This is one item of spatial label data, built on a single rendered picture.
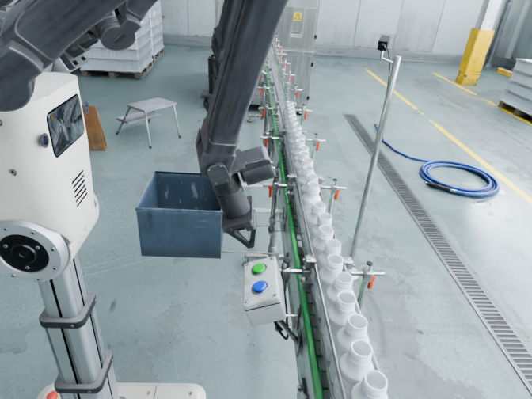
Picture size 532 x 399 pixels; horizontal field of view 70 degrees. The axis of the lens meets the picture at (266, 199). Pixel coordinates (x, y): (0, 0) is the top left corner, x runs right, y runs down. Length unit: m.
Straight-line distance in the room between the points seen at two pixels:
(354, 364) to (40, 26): 0.66
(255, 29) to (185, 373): 1.78
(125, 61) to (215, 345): 5.93
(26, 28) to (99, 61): 6.98
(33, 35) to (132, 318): 1.97
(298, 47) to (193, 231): 4.31
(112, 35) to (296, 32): 4.61
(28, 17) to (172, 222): 1.03
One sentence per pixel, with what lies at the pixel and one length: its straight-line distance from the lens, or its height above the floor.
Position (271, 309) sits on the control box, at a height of 1.09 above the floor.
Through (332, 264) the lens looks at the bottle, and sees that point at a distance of 0.87.
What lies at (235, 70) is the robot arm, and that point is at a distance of 0.57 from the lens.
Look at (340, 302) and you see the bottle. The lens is 0.79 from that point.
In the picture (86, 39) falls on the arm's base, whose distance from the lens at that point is 1.00.
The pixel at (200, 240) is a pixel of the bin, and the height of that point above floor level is 0.82.
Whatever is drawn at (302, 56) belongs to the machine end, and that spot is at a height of 0.82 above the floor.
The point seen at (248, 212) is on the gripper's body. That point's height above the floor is 1.28.
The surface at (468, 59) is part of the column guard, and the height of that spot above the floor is 0.51.
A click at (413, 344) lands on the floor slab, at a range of 2.41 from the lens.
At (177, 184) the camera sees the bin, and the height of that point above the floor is 0.89.
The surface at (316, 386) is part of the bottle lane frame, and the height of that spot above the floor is 1.00.
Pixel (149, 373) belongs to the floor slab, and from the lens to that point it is 2.12.
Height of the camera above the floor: 1.70
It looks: 30 degrees down
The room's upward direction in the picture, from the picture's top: 5 degrees clockwise
